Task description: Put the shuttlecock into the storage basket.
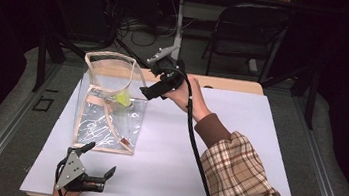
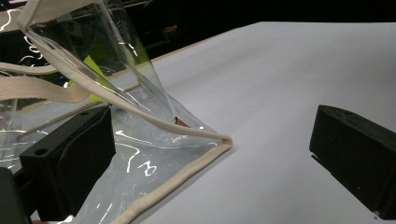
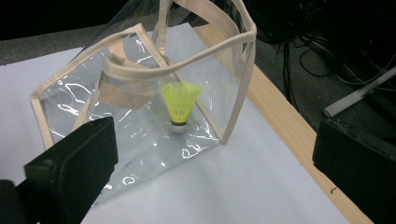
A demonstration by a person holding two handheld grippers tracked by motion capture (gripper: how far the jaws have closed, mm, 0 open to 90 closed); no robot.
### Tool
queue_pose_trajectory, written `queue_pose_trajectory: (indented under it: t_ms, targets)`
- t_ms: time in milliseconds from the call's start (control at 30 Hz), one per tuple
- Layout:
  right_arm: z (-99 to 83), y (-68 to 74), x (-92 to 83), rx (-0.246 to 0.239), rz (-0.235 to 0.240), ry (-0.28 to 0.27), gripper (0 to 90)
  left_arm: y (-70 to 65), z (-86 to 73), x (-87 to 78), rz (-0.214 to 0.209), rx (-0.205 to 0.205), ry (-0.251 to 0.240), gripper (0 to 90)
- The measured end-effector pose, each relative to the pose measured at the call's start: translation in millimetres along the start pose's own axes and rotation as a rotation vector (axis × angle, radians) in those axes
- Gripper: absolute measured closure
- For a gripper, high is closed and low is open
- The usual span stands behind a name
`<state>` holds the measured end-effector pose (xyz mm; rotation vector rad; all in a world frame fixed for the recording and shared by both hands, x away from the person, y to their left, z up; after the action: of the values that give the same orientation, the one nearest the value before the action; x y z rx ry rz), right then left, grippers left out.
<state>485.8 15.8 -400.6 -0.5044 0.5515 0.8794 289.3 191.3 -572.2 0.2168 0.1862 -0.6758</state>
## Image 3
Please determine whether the yellow shuttlecock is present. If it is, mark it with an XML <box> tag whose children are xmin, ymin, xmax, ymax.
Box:
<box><xmin>160</xmin><ymin>81</ymin><xmax>203</xmax><ymax>135</ymax></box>

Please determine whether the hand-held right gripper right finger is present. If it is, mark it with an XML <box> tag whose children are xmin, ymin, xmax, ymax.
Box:
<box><xmin>312</xmin><ymin>119</ymin><xmax>396</xmax><ymax>224</ymax></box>

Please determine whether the bundle of floor cables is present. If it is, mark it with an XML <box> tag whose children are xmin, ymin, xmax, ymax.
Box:
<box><xmin>258</xmin><ymin>0</ymin><xmax>396</xmax><ymax>111</ymax></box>

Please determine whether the clear bag with beige trim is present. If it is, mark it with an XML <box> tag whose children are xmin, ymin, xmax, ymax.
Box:
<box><xmin>30</xmin><ymin>0</ymin><xmax>259</xmax><ymax>207</ymax></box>

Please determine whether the white desk leg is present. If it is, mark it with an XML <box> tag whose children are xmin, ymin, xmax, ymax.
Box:
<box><xmin>322</xmin><ymin>65</ymin><xmax>396</xmax><ymax>119</ymax></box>

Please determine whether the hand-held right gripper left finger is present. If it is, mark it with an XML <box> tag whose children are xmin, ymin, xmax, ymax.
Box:
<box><xmin>23</xmin><ymin>116</ymin><xmax>120</xmax><ymax>224</ymax></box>

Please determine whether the white table sheet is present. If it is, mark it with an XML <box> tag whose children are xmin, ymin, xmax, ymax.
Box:
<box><xmin>0</xmin><ymin>21</ymin><xmax>351</xmax><ymax>224</ymax></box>

